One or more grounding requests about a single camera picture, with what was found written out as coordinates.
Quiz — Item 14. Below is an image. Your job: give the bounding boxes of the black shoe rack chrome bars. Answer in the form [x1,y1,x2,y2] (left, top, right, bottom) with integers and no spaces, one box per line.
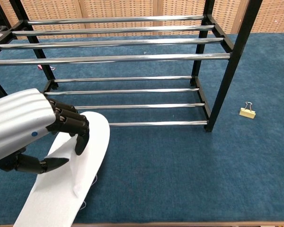
[0,0,263,133]

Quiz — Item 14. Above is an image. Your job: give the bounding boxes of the white slipper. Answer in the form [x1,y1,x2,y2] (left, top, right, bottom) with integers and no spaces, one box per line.
[13,111,111,227]

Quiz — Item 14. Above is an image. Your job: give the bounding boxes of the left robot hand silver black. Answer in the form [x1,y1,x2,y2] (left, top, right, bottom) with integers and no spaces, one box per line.
[0,87,90,175]

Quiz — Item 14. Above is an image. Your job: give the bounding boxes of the pink binder clip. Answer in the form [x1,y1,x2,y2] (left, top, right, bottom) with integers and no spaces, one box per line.
[37,64,56,71]

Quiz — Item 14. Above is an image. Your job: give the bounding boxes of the yellow binder clip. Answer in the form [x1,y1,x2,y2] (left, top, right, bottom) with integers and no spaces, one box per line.
[239,101,257,120]

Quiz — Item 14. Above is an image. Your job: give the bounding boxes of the woven wicker folding screen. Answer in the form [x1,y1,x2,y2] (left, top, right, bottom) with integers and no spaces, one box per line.
[0,0,284,40]

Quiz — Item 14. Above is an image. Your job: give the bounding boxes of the blue carpet table mat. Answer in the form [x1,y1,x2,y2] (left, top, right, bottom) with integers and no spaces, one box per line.
[0,33,284,224]

